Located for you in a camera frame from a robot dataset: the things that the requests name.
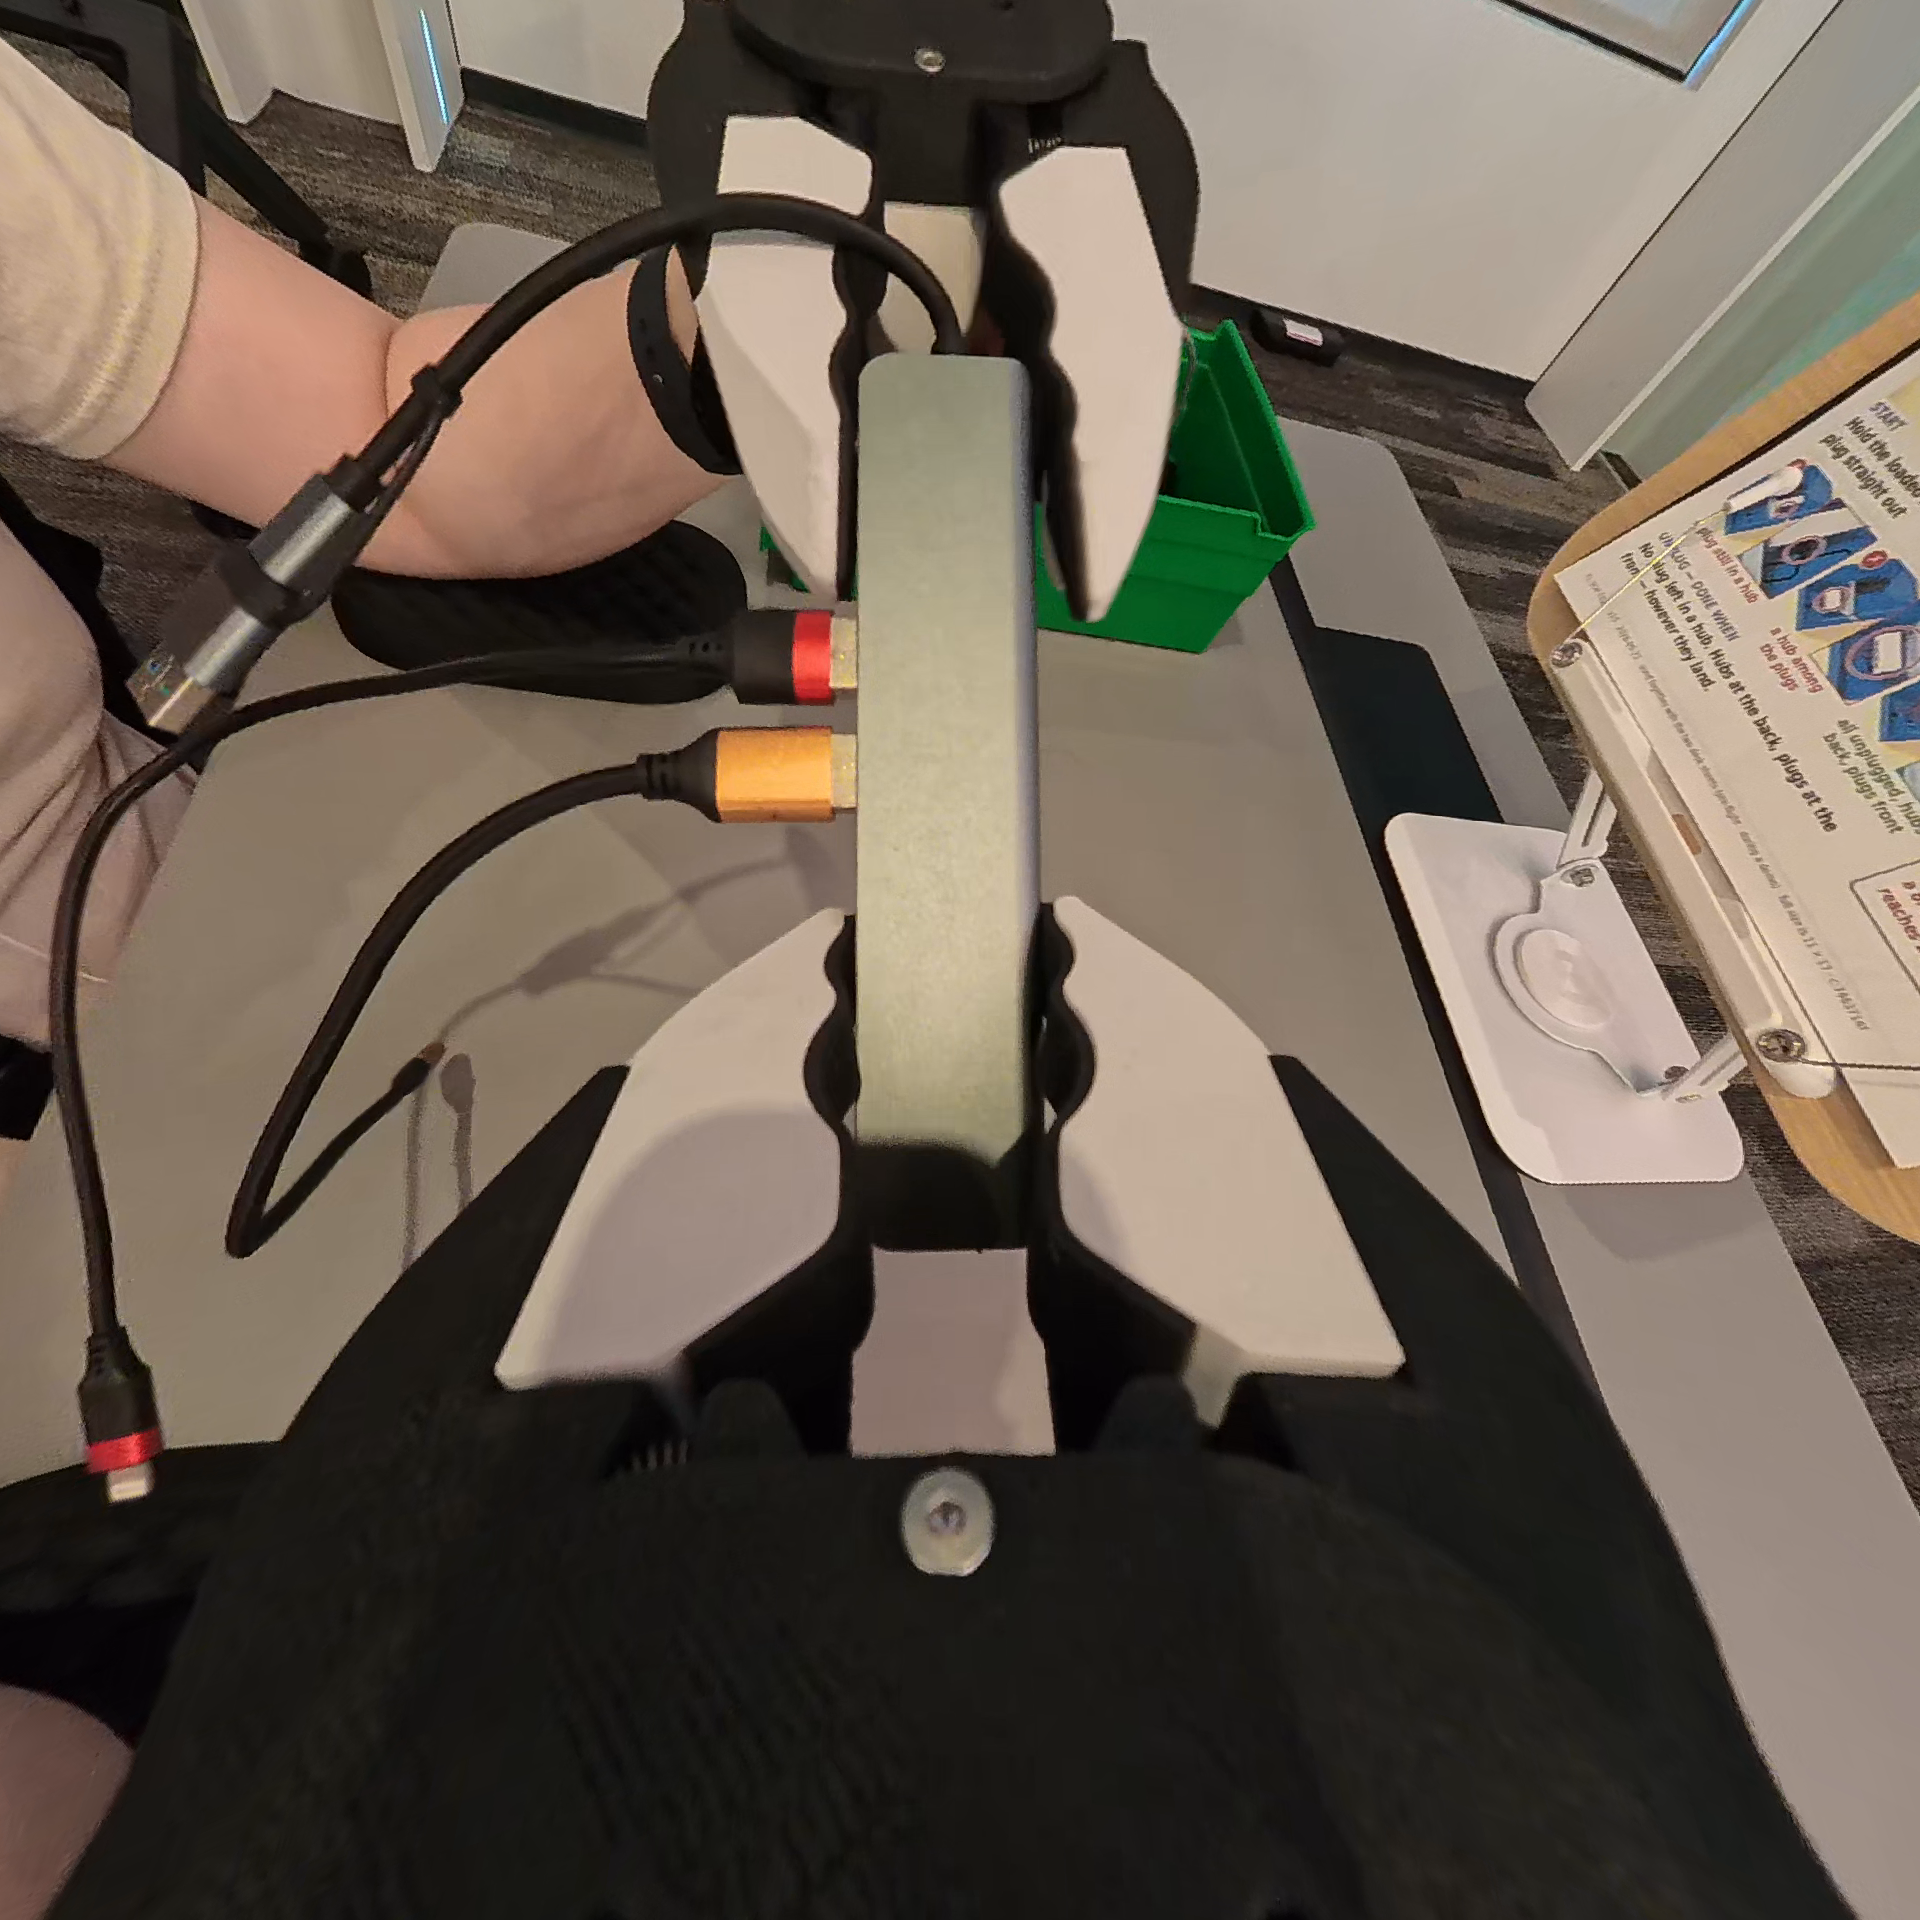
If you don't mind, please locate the black mesh armrest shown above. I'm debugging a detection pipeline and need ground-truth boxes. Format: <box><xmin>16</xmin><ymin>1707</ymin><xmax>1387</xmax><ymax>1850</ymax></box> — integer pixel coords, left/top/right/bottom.
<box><xmin>329</xmin><ymin>516</ymin><xmax>748</xmax><ymax>711</ymax></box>

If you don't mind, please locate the black wristband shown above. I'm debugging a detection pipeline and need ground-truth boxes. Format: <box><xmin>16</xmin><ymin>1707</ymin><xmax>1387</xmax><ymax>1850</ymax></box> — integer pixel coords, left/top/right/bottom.
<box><xmin>626</xmin><ymin>247</ymin><xmax>748</xmax><ymax>481</ymax></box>

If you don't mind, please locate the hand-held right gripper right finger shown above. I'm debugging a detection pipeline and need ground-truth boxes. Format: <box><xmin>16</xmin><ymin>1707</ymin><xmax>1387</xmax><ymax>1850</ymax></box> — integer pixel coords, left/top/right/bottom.
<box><xmin>1031</xmin><ymin>897</ymin><xmax>1408</xmax><ymax>1453</ymax></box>

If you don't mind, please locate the person's left forearm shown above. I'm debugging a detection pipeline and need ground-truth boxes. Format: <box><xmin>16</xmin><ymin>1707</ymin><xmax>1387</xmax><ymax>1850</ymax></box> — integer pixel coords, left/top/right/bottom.
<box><xmin>181</xmin><ymin>194</ymin><xmax>746</xmax><ymax>585</ymax></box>

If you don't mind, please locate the black hub cable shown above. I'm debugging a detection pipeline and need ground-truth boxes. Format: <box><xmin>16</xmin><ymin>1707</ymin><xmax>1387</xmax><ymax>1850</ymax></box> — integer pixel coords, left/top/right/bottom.
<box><xmin>383</xmin><ymin>194</ymin><xmax>970</xmax><ymax>506</ymax></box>

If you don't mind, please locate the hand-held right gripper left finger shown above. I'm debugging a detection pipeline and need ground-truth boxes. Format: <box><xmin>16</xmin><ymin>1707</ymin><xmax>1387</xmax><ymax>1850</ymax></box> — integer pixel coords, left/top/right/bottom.
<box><xmin>496</xmin><ymin>903</ymin><xmax>877</xmax><ymax>1453</ymax></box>

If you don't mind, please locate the frosted glass window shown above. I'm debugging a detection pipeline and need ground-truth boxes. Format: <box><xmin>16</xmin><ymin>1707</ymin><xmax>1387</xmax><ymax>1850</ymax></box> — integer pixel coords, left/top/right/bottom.
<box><xmin>1487</xmin><ymin>0</ymin><xmax>1765</xmax><ymax>84</ymax></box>

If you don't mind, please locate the green plastic box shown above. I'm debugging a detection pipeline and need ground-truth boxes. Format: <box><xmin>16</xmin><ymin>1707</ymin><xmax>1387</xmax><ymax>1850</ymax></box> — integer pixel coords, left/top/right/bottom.
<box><xmin>756</xmin><ymin>318</ymin><xmax>1320</xmax><ymax>654</ymax></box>

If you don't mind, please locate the orange plug usb cable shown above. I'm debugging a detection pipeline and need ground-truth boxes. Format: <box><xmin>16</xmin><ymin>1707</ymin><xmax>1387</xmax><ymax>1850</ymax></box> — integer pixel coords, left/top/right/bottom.
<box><xmin>221</xmin><ymin>726</ymin><xmax>859</xmax><ymax>1261</ymax></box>

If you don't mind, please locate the instruction sheet on wooden stand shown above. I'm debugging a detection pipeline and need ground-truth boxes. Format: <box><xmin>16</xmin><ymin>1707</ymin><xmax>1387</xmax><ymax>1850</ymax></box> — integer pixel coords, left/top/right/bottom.
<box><xmin>1381</xmin><ymin>293</ymin><xmax>1920</xmax><ymax>1249</ymax></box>

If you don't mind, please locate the silver plug cable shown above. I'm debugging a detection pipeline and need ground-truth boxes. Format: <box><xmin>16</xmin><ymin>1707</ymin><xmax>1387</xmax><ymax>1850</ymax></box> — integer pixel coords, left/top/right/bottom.
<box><xmin>123</xmin><ymin>450</ymin><xmax>395</xmax><ymax>737</ymax></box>

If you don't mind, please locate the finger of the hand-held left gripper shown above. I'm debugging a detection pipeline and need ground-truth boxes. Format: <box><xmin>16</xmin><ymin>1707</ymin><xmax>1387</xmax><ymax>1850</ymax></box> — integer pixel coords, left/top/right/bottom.
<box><xmin>698</xmin><ymin>111</ymin><xmax>880</xmax><ymax>602</ymax></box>
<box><xmin>997</xmin><ymin>142</ymin><xmax>1181</xmax><ymax>629</ymax></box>

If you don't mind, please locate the red plug usb cable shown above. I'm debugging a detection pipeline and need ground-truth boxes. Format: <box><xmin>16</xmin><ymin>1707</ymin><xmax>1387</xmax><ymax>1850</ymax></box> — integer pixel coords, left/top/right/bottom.
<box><xmin>45</xmin><ymin>607</ymin><xmax>859</xmax><ymax>1503</ymax></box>

